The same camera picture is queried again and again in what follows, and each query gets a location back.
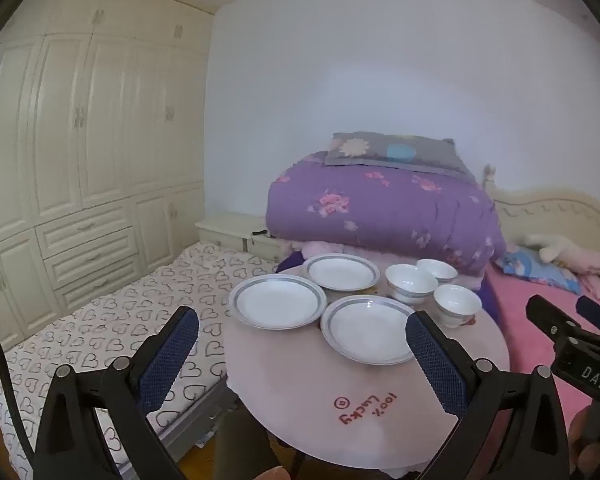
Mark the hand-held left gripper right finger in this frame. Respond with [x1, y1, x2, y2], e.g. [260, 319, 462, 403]
[405, 310, 571, 480]

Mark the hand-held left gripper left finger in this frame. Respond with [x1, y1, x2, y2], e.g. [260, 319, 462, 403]
[34, 305, 201, 480]

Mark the white bowl grey band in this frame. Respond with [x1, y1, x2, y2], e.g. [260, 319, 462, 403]
[433, 284, 483, 329]
[384, 263, 439, 306]
[416, 258, 459, 284]

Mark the white plate grey rim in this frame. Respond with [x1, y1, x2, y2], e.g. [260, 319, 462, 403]
[302, 253, 381, 292]
[228, 275, 327, 331]
[320, 295, 422, 366]

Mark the person's right hand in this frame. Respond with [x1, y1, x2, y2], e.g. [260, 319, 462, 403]
[567, 402, 600, 466]

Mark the pink bedspread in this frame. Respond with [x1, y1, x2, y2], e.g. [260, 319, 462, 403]
[485, 265, 600, 480]

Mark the blue cartoon pillow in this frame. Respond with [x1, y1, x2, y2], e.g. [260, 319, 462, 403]
[495, 247, 583, 295]

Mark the cream and pink plush toy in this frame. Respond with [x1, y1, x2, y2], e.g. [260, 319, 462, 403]
[522, 232, 600, 291]

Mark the heart printed white mattress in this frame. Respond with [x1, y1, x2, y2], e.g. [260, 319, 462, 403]
[0, 241, 281, 480]

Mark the person's trouser leg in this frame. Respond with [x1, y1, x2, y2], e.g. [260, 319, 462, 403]
[214, 400, 293, 480]

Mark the cream carved headboard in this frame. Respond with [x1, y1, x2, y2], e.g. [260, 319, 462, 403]
[482, 164, 600, 261]

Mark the round pink folding table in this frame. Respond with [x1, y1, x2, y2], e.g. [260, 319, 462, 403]
[221, 260, 511, 478]

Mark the cream nightstand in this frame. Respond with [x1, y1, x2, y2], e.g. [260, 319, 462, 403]
[195, 212, 283, 263]

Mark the purple floral quilt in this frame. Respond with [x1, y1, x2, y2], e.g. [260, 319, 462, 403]
[265, 152, 508, 276]

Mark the grey floral pillow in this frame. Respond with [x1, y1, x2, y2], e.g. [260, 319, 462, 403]
[324, 132, 473, 178]

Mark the cream panelled wardrobe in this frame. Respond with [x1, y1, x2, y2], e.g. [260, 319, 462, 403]
[0, 0, 216, 351]

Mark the grey bed frame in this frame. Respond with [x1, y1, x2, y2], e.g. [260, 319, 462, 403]
[120, 377, 243, 478]

